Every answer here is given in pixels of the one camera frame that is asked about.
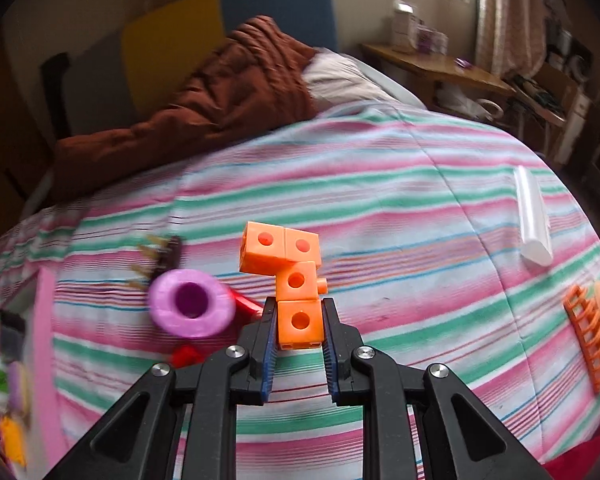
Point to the purple carton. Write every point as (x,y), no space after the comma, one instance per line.
(430,41)

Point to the wooden bedside table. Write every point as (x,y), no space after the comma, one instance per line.
(430,67)

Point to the red cloth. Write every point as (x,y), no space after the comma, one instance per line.
(585,462)

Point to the brown comb toy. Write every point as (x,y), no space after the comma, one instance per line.
(172,255)

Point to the pink cardboard tray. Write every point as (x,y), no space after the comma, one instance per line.
(47,360)

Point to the white plastic tube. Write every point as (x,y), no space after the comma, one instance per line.
(532,220)

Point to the orange toy fence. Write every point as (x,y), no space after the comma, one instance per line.
(587,340)

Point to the orange cube blocks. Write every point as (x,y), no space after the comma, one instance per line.
(297,280)

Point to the small purple trinket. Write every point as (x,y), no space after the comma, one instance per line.
(463,63)

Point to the beige patterned curtain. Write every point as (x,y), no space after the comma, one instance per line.
(505,20)

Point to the grey yellow blue headboard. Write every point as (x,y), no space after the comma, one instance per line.
(170,30)

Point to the red plastic stick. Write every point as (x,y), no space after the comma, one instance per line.
(245,303)

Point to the pale pillow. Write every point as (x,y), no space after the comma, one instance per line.
(340,80)

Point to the brown quilt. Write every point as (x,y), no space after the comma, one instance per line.
(220,90)

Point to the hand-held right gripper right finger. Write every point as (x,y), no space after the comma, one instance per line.
(330,360)

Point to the white carton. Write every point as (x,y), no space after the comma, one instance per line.
(405,27)

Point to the wooden wardrobe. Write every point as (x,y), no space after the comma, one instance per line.
(10,160)

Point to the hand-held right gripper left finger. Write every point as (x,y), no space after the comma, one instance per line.
(269,360)

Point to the cluttered wooden side cabinet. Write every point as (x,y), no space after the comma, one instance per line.
(565,100)

